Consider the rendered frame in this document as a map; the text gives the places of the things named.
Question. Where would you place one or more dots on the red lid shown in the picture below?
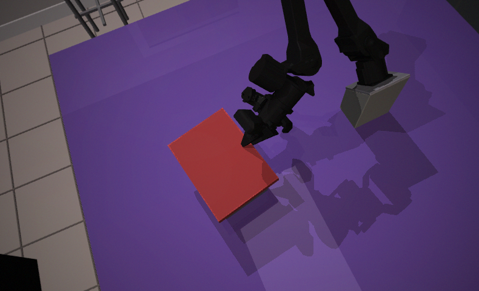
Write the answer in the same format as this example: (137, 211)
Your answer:
(226, 174)

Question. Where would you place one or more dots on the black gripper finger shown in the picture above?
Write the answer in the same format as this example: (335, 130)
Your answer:
(247, 139)
(268, 133)

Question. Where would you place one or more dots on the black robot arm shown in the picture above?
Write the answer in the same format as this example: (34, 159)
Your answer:
(356, 40)

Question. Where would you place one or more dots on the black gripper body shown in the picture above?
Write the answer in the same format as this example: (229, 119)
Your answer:
(272, 115)

